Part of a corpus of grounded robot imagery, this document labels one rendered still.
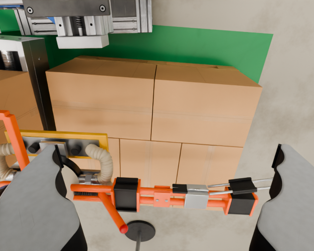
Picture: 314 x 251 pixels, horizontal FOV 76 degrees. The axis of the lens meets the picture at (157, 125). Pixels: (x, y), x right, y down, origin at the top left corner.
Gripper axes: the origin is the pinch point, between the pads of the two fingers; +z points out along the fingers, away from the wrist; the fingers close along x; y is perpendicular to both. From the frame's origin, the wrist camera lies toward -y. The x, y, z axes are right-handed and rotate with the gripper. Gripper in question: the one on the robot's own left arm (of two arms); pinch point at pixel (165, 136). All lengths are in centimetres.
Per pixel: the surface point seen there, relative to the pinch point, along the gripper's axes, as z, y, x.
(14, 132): 33, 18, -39
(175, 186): 35, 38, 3
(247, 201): 32, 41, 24
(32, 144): 43, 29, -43
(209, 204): 33, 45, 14
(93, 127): 98, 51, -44
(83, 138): 45, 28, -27
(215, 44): 152, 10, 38
